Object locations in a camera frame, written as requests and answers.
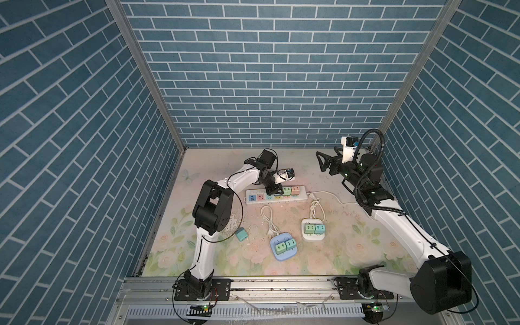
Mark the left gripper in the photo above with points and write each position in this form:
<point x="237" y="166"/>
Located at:
<point x="275" y="189"/>

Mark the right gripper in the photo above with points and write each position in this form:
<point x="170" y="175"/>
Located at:
<point x="337" y="163"/>

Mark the green USB charger plug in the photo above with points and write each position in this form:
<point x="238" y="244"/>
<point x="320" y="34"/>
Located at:
<point x="286" y="191"/>
<point x="309" y="228"/>
<point x="290" y="244"/>

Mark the pink USB charger plug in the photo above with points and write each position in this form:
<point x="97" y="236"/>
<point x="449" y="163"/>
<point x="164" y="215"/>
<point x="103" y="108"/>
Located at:
<point x="295" y="190"/>

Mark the long white power strip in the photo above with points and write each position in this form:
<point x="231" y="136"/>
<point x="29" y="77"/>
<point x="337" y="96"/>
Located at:
<point x="259" y="196"/>

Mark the teal USB charger plug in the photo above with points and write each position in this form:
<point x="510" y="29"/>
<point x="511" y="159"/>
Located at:
<point x="319" y="229"/>
<point x="241" y="234"/>
<point x="280" y="248"/>

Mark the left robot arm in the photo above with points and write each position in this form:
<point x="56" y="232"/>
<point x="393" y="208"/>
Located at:
<point x="213" y="208"/>

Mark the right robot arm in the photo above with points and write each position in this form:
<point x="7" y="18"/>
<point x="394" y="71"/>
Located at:
<point x="443" y="278"/>

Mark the white square power socket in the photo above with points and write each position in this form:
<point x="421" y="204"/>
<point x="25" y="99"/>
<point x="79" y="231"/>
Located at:
<point x="312" y="237"/>

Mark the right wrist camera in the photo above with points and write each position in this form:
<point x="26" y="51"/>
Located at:
<point x="349" y="144"/>

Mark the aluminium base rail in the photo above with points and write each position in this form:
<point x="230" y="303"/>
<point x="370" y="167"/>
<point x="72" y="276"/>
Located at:
<point x="266" y="300"/>

